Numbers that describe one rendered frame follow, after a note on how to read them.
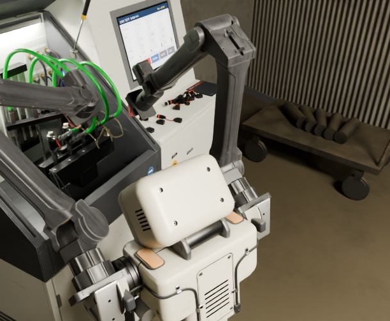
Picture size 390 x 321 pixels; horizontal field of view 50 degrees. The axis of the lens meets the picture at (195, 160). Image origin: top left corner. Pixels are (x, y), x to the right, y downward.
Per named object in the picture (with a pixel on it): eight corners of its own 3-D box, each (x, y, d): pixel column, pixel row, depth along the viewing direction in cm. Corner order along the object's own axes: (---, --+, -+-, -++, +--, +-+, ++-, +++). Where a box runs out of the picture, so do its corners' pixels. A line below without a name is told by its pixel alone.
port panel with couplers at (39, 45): (41, 114, 181) (27, 44, 164) (35, 113, 182) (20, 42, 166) (62, 104, 191) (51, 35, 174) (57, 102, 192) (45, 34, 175)
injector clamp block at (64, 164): (62, 204, 164) (55, 172, 156) (43, 196, 168) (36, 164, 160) (116, 163, 189) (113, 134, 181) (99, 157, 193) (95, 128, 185)
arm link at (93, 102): (88, 107, 124) (103, 100, 127) (74, 88, 124) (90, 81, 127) (83, 116, 130) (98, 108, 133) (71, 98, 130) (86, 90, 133)
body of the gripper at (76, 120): (62, 112, 134) (66, 103, 128) (87, 97, 140) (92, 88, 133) (75, 128, 135) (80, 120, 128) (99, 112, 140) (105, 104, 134)
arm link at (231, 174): (229, 190, 107) (245, 181, 109) (209, 156, 109) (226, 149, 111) (217, 200, 115) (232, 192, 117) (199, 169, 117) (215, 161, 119)
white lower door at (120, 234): (79, 392, 174) (52, 280, 138) (76, 388, 175) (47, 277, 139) (163, 285, 222) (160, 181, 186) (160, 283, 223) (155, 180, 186)
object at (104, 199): (55, 275, 139) (46, 240, 130) (44, 270, 141) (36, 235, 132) (157, 182, 185) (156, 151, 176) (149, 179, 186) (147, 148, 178)
